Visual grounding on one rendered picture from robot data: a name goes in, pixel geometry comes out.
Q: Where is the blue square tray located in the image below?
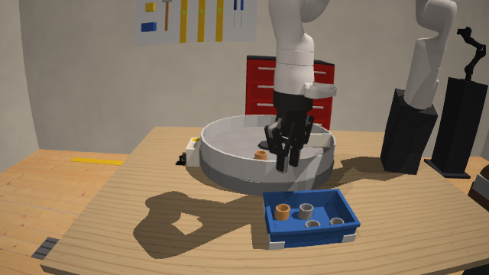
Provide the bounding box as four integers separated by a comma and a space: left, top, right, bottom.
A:
262, 189, 361, 250

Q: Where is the bronze bushing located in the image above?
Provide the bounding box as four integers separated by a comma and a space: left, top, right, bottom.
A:
254, 150, 267, 160
275, 204, 290, 221

